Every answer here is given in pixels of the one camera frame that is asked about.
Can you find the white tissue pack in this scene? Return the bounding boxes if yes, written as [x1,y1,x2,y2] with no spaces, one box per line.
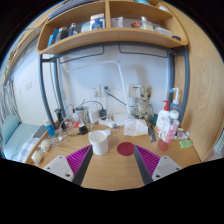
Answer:
[124,119,148,137]

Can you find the white wrapped ball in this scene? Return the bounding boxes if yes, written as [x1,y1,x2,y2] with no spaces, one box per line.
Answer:
[31,151,43,163]

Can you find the green small container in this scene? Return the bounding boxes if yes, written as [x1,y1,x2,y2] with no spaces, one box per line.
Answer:
[180,140,193,148]

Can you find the pink labelled bottle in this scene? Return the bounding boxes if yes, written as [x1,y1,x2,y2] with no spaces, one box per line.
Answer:
[159,110,179,143]

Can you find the white paper cup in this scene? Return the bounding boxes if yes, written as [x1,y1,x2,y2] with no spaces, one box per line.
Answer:
[88,130,108,155]

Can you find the red pump sanitizer bottle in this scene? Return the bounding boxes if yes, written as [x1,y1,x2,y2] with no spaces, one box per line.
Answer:
[156,100,169,132]

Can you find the bed with teal bedding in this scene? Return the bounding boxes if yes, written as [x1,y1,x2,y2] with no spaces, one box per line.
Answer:
[1,114,39,162]

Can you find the black charger cable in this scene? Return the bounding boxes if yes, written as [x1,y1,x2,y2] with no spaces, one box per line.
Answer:
[103,85,137,108]

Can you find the Groot figurine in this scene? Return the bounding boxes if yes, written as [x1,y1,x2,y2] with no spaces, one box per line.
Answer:
[133,86,154,121]

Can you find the clear glass jar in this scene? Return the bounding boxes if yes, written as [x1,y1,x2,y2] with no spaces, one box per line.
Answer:
[76,106,87,124]

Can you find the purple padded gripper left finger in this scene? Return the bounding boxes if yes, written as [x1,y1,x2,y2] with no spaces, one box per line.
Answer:
[44,145,93,185]

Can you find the white power strip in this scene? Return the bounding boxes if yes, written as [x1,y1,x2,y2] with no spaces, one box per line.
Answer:
[99,118,117,129]

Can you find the dark red round coaster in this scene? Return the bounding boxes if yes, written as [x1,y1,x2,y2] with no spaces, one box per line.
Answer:
[117,142,134,156]

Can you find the blue white spray bottle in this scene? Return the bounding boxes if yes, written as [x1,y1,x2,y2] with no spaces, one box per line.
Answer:
[170,87,180,112]

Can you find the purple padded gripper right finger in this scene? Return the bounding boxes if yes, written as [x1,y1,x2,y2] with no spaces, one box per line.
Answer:
[134,145,181,185]

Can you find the wooden wall shelf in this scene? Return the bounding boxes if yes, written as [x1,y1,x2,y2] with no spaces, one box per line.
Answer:
[37,0,188,54]

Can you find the blue white box on shelf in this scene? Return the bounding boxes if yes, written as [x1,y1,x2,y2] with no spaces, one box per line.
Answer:
[90,13,105,30]

